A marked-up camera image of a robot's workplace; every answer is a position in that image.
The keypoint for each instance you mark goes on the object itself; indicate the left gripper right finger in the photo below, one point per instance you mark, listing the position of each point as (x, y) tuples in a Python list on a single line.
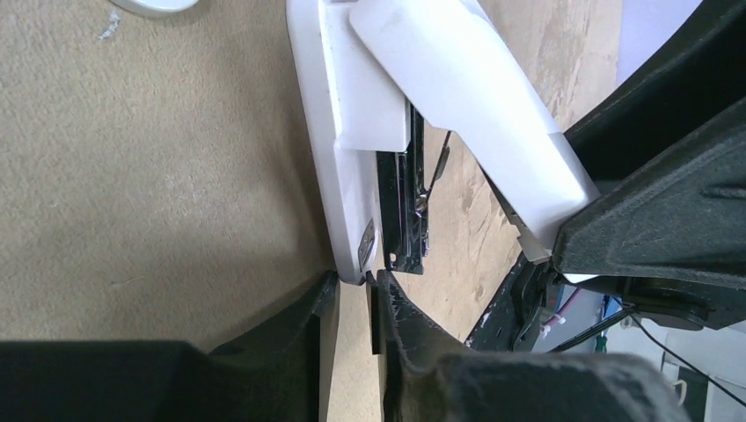
[(428, 375)]

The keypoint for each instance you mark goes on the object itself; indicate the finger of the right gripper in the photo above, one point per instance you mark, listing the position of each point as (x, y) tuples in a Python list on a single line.
[(670, 239)]

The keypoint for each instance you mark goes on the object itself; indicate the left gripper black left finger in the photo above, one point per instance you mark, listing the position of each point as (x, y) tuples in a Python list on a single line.
[(279, 370)]

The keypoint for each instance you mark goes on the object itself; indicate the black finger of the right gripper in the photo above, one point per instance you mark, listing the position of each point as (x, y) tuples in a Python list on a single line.
[(693, 77)]

